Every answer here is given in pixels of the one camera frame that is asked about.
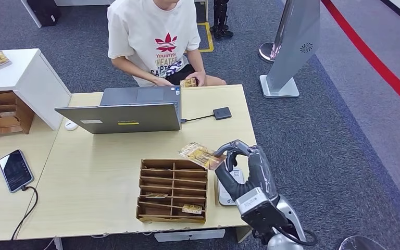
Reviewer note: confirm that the person's right hand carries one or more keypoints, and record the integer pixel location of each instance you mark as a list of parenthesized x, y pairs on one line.
[(163, 83)]

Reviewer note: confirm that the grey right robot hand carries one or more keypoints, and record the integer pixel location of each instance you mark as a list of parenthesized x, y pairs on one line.
[(257, 169)]

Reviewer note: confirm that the person's left hand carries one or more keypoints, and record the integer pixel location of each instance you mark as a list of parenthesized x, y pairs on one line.
[(200, 77)]

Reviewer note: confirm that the person's right forearm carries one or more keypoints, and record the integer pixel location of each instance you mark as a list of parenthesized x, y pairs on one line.
[(132, 70)]

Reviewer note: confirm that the person's left forearm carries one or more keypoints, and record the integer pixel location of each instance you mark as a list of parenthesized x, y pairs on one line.
[(196, 60)]

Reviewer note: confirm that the person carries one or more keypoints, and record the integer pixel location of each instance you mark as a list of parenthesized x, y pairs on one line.
[(148, 34)]

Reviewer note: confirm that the wooden card tray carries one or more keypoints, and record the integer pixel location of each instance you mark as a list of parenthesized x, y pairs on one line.
[(158, 186)]

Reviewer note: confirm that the black usb hub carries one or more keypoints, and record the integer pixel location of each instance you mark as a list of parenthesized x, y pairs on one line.
[(222, 113)]

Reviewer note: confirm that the grey laptop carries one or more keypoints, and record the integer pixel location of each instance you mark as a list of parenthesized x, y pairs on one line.
[(131, 117)]

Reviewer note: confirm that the black robot legs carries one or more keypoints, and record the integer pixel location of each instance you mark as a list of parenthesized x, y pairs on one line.
[(220, 20)]

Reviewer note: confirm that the grey kiosk stand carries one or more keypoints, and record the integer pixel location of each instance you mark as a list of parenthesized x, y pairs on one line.
[(295, 45)]

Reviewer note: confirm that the white computer mouse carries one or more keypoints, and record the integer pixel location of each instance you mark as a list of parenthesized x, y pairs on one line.
[(71, 125)]

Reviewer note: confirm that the glossy grey round cover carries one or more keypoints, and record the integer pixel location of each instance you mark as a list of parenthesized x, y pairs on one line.
[(362, 244)]

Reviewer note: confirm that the white cabinet box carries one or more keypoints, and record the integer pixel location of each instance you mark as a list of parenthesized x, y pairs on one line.
[(31, 79)]

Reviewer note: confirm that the black box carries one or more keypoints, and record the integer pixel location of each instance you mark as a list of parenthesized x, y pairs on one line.
[(44, 12)]

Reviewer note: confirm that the wooden pigeonhole organizer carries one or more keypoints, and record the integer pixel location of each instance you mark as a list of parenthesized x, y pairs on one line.
[(3, 115)]

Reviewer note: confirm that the black smartphone with grey case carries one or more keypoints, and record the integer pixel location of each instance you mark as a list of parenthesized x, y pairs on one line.
[(15, 170)]

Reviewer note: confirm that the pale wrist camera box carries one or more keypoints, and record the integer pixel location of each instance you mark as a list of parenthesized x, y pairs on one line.
[(255, 203)]

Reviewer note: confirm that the chrome stanchion post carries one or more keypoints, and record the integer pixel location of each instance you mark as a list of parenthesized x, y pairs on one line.
[(268, 51)]

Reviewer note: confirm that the white under-desk bracket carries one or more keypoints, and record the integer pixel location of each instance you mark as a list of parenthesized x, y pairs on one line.
[(189, 235)]

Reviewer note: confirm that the white desk frame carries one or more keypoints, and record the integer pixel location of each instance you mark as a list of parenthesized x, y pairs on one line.
[(31, 13)]

